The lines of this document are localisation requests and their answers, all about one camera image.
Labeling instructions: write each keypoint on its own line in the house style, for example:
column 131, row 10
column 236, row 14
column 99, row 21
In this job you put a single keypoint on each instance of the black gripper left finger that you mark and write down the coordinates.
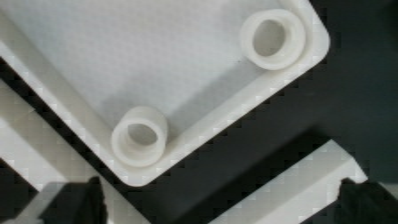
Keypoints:
column 78, row 206

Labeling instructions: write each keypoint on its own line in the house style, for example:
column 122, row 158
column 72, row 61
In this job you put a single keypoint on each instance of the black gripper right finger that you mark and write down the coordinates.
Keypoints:
column 367, row 204

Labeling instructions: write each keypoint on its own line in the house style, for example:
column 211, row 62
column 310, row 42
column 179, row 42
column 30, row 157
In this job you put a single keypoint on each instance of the white desk tabletop panel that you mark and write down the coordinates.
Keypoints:
column 120, row 53

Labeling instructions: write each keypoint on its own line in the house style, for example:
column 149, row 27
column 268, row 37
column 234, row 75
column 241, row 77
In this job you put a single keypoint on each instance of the white L-shaped obstacle fence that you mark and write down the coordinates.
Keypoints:
column 294, row 196

